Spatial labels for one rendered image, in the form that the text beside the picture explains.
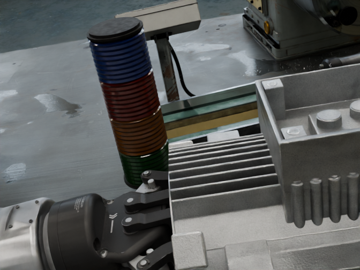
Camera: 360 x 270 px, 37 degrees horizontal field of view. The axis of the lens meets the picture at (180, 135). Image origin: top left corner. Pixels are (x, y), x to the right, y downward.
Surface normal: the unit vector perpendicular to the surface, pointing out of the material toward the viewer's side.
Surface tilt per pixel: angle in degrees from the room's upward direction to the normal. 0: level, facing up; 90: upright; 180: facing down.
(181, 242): 45
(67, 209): 8
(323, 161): 90
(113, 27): 0
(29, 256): 53
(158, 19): 57
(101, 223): 83
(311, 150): 90
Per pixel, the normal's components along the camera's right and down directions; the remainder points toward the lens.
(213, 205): 0.03, 0.47
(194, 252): -0.09, -0.26
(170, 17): 0.05, -0.07
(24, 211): -0.29, -0.82
